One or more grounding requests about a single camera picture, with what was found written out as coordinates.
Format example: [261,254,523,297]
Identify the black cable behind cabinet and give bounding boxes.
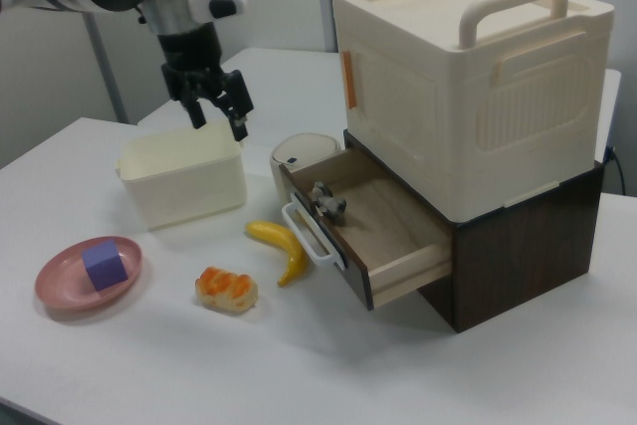
[603,144,626,195]

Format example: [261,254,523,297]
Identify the pink plastic plate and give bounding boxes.
[33,235,144,322]

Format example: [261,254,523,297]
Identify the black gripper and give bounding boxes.
[156,21,256,143]

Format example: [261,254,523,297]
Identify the purple foam cube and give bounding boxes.
[81,239,129,294]

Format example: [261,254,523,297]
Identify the yellow toy banana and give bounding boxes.
[245,219,310,290]

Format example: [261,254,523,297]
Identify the cream plastic storage box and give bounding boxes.
[330,0,616,223]

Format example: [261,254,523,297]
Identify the white plastic open bin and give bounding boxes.
[114,118,249,233]

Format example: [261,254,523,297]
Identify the dark wood drawer cabinet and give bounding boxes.
[342,128,606,334]

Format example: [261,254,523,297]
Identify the small cream lidded trash can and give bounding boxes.
[269,132,344,203]

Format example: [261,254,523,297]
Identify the small panda toy figure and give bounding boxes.
[311,181,348,223]

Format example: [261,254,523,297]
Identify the orange glazed toy bread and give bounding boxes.
[194,265,260,315]

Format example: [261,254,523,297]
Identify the wooden drawer with white handle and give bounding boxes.
[278,146,455,312]

